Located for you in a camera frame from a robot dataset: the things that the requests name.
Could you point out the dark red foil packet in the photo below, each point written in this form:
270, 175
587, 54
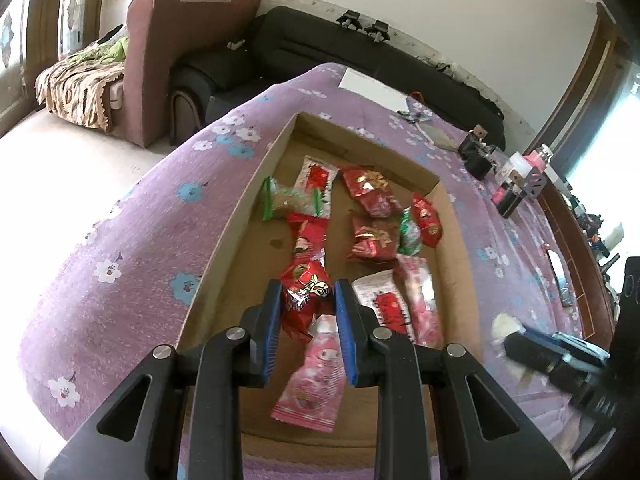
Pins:
371, 189

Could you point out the patterned sofa blanket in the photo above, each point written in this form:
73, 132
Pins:
76, 88

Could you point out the black clamps on sofa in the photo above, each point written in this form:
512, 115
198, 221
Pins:
376, 30

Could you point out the white red-label snack packet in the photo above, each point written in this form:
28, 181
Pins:
379, 292

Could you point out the pink long snack packet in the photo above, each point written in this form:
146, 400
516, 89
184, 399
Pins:
421, 298

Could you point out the tiny red candy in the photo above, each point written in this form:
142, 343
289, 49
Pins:
427, 219

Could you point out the red white snack packet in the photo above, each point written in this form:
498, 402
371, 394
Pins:
316, 177

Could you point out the wooden glass door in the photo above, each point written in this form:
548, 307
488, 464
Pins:
34, 33

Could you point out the small red candy packet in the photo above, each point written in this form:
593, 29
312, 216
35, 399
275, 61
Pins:
309, 237

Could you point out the green small candy packet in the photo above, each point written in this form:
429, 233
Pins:
410, 241

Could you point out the brown armchair sofa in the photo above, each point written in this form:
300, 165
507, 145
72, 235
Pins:
160, 32

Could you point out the black slotted holder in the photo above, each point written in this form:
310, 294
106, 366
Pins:
478, 156

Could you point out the clear green cookie packet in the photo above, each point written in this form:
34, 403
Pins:
279, 200

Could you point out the white cream snack packet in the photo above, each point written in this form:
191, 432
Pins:
507, 334

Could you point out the black smartphone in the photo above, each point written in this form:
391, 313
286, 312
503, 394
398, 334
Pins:
561, 280

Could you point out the black sofa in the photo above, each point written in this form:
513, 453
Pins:
285, 43

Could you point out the red rectangular snack packet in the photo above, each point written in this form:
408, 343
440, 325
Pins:
306, 288

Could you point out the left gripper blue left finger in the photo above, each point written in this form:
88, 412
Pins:
267, 331

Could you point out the dark red foil snack bag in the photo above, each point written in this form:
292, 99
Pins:
375, 239

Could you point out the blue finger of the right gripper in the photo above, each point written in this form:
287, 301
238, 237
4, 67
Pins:
572, 365

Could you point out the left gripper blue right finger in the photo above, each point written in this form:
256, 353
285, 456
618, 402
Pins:
351, 330

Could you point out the purple floral tablecloth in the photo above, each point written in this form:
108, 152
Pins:
130, 283

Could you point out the white paper sheet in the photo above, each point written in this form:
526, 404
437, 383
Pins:
374, 90

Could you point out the pink character snack pouch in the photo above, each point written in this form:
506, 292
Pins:
314, 393

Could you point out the pink wrapped bottle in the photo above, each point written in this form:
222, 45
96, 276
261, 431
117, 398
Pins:
540, 157

